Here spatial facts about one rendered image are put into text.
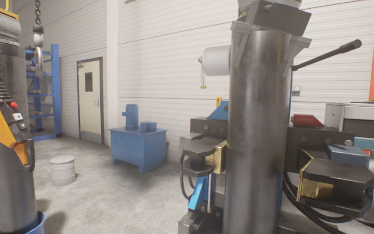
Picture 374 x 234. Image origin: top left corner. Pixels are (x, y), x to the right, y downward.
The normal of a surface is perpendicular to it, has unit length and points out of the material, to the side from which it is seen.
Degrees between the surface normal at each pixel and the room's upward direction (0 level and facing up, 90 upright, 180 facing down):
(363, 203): 0
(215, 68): 124
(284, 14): 114
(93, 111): 90
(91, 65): 90
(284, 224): 0
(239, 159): 90
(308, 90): 90
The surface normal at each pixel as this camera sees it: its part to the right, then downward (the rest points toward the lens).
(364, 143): -0.52, 0.07
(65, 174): 0.69, 0.09
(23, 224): 0.84, 0.07
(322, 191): 0.20, 0.11
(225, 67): -0.40, 0.71
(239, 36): 0.08, 0.50
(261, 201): -0.05, 0.11
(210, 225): 0.02, -0.99
